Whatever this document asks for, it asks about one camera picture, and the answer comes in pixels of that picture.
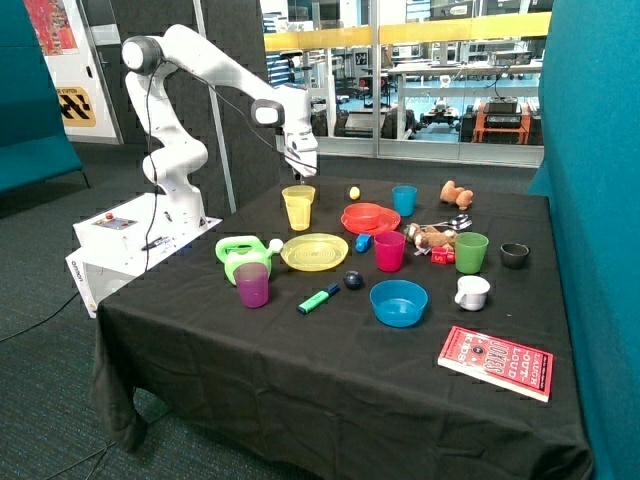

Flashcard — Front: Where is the blue plastic bowl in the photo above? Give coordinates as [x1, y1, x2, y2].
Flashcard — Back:
[369, 279, 430, 328]

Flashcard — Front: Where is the dark blue ball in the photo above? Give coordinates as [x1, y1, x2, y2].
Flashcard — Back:
[343, 270, 364, 290]

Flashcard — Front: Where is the red plastic bowl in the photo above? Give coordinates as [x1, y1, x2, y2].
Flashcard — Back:
[342, 203, 382, 230]

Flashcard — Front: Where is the brown teddy bear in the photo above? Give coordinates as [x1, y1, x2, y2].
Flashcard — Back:
[440, 180, 474, 211]

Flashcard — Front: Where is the red plastic plate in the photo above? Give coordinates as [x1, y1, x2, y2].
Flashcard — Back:
[341, 206, 401, 235]

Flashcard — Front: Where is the green toy watering can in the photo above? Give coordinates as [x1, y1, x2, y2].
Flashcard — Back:
[215, 235, 284, 285]

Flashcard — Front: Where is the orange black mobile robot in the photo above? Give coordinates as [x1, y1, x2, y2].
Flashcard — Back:
[459, 96, 543, 146]

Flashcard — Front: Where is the teal sofa bench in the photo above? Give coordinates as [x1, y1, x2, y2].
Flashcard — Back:
[0, 0, 83, 193]

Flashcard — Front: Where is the black small bowl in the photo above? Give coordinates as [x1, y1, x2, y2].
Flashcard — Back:
[500, 243, 530, 270]

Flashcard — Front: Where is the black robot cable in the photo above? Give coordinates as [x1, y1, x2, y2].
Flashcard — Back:
[0, 59, 319, 344]

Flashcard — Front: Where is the yellow plastic plate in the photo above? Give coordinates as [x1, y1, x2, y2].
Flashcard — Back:
[280, 233, 349, 272]

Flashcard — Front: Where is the purple plastic cup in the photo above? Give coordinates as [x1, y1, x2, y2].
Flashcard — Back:
[233, 262, 269, 309]

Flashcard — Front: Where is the red toy die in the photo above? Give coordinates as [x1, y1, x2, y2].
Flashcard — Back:
[431, 246, 455, 265]

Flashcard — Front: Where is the metal spoon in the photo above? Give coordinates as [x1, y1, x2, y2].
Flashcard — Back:
[420, 213, 473, 232]

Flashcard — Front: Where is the green plastic cup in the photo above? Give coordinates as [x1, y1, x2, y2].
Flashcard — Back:
[455, 232, 489, 275]

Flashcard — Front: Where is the black tablecloth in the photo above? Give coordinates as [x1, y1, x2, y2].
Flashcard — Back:
[92, 186, 594, 479]

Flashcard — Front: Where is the brown plush toy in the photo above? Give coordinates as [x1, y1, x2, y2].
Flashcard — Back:
[404, 223, 457, 255]

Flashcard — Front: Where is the white ceramic cup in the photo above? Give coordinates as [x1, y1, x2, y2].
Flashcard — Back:
[454, 275, 491, 312]

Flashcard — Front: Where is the yellow plastic cup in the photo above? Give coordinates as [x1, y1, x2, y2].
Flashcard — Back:
[285, 197, 312, 231]

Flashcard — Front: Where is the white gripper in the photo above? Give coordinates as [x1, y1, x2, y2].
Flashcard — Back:
[283, 127, 318, 178]

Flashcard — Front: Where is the green highlighter marker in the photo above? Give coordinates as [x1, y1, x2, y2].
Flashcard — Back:
[297, 283, 340, 315]

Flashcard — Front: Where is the pink plastic cup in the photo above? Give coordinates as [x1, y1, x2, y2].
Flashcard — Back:
[374, 231, 406, 272]

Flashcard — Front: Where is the teal partition wall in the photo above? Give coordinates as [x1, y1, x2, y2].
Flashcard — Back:
[530, 1, 639, 479]

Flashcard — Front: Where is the red joke book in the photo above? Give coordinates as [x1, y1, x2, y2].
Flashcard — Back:
[437, 326, 554, 403]

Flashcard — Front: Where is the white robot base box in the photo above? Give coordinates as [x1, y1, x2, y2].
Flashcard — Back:
[66, 193, 220, 318]

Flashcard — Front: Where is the teal plastic cup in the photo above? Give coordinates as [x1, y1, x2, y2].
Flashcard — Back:
[392, 185, 418, 217]

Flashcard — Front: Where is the blue toy block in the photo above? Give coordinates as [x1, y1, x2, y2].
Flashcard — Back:
[354, 234, 373, 253]

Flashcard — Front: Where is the yellow toy egg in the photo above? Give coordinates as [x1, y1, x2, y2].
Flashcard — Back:
[349, 186, 361, 200]

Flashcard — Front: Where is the red wall poster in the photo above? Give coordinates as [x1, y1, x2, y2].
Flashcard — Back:
[23, 0, 79, 56]

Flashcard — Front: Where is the yellow black sign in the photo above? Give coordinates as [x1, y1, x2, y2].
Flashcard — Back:
[56, 86, 96, 128]

